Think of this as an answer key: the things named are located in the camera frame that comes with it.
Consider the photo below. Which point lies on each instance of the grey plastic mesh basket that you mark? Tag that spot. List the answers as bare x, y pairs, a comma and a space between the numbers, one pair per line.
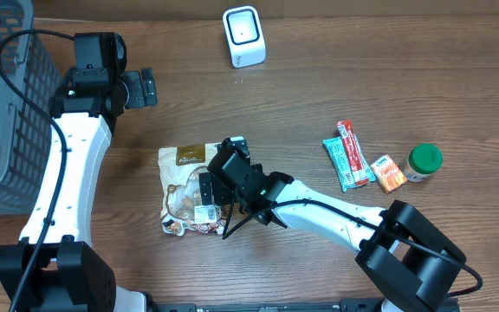
25, 137

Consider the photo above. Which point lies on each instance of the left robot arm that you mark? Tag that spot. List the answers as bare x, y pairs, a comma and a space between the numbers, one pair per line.
53, 267

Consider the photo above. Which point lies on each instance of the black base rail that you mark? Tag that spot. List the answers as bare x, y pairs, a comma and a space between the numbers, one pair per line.
344, 305

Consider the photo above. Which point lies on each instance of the red stick packet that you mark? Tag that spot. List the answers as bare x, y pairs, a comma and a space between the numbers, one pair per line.
358, 170

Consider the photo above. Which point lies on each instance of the teal tissue packet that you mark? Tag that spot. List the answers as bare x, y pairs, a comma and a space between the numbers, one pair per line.
337, 154

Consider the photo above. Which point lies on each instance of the beige snack pouch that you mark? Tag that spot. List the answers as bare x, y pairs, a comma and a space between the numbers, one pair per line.
186, 205

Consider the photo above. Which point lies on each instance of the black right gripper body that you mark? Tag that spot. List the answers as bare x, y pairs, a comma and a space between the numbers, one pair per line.
210, 191

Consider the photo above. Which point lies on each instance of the white barcode scanner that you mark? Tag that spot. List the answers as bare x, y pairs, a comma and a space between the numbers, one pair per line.
244, 36

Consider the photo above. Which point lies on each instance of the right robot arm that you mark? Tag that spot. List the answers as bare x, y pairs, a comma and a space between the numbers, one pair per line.
411, 262

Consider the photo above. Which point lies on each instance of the orange small box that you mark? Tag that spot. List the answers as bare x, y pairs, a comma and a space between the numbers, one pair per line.
388, 173

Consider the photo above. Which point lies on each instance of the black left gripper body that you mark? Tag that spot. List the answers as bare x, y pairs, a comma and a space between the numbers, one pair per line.
146, 87

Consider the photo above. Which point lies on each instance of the green lid jar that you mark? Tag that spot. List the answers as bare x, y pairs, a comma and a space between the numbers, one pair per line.
421, 162

